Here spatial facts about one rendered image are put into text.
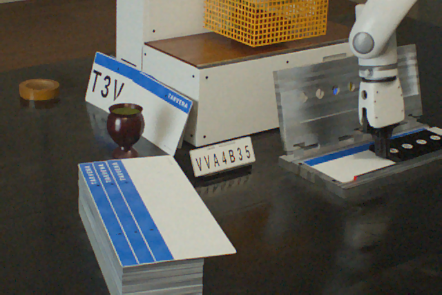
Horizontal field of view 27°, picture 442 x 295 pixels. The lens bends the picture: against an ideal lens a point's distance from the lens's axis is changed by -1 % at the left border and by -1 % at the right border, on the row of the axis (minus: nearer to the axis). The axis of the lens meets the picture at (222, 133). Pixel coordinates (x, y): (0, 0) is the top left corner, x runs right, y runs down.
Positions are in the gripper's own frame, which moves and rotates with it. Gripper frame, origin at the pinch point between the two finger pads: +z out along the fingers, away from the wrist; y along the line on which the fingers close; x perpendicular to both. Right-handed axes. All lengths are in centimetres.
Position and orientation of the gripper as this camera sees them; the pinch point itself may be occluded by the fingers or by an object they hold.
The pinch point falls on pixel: (382, 146)
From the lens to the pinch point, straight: 205.9
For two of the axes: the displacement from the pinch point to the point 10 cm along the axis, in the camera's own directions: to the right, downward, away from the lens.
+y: 8.0, -1.9, 5.7
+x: -6.0, -1.1, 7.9
